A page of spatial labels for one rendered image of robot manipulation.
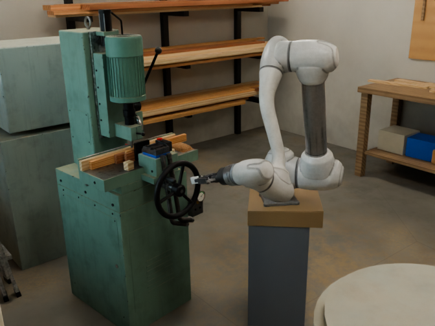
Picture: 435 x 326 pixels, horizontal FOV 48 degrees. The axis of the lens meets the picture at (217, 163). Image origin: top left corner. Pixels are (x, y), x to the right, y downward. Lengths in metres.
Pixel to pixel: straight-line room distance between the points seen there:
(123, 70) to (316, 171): 1.02
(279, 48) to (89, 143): 1.12
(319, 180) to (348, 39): 3.24
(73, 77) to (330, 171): 1.37
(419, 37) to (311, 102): 2.92
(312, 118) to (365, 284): 1.93
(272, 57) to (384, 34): 3.19
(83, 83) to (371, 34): 3.43
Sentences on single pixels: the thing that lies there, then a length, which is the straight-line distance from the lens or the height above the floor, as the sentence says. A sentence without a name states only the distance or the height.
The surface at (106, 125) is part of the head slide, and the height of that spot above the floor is 1.06.
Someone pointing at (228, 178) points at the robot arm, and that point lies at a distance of 1.96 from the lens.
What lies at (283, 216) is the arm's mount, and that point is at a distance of 2.44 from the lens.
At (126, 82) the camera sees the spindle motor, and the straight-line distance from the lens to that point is 2.38.
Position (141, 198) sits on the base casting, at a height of 0.74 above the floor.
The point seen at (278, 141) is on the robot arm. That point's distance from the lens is 2.06.
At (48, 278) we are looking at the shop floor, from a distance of 3.36.
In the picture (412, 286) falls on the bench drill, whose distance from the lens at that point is 0.35.
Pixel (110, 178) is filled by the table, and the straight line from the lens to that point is 2.30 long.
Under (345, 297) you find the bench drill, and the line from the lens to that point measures 0.33.
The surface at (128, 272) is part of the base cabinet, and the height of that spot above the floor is 0.38.
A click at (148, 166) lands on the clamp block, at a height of 0.91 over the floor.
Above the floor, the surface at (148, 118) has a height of 0.54.
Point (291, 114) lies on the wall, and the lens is 6.12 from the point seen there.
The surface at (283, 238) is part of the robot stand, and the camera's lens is 2.50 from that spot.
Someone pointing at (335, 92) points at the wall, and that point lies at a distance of 5.64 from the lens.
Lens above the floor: 1.72
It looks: 20 degrees down
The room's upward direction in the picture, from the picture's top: 1 degrees counter-clockwise
